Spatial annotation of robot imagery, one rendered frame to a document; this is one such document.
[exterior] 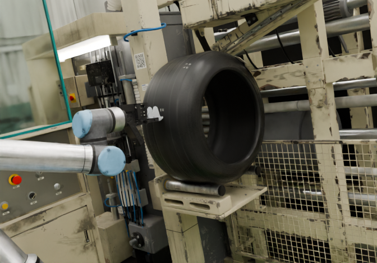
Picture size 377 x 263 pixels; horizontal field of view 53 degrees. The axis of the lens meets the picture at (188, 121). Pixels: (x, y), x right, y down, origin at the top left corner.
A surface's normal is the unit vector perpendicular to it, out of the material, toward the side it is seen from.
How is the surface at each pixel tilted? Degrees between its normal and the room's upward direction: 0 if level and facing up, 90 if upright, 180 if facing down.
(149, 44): 90
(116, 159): 90
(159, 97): 62
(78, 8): 90
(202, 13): 90
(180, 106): 75
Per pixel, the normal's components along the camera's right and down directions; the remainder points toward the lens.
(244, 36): -0.68, 0.22
